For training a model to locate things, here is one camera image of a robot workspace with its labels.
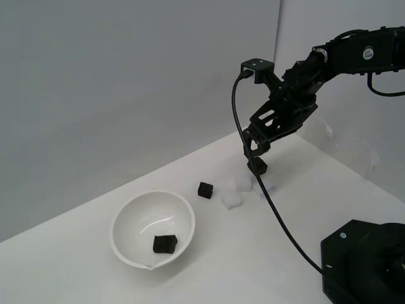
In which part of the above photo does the white foam cube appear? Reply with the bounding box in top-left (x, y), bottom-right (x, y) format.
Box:
top-left (221, 189), bottom-right (243, 210)
top-left (235, 172), bottom-right (253, 193)

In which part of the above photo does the white box with blue print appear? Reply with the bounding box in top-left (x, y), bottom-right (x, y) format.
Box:
top-left (252, 179), bottom-right (276, 200)

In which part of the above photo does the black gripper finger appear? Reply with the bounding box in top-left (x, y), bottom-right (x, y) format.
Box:
top-left (256, 139), bottom-right (272, 160)
top-left (242, 138), bottom-right (259, 167)

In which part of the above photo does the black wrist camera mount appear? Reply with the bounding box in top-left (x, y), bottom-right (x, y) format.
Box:
top-left (240, 58), bottom-right (284, 98)

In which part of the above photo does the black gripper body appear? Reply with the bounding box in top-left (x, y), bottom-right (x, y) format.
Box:
top-left (249, 84), bottom-right (318, 143)

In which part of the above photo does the white ceramic bowl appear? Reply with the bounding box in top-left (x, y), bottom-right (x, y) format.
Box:
top-left (109, 189), bottom-right (196, 272)

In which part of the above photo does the black foam cube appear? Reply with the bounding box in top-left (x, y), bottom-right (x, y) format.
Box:
top-left (153, 234), bottom-right (178, 255)
top-left (246, 157), bottom-right (268, 177)
top-left (197, 181), bottom-right (215, 200)

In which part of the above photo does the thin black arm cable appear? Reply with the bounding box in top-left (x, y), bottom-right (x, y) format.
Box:
top-left (366, 72), bottom-right (405, 97)

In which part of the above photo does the thick black camera cable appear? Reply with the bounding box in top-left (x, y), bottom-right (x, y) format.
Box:
top-left (231, 71), bottom-right (361, 304)

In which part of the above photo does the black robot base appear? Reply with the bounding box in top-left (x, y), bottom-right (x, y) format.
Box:
top-left (320, 218), bottom-right (405, 304)

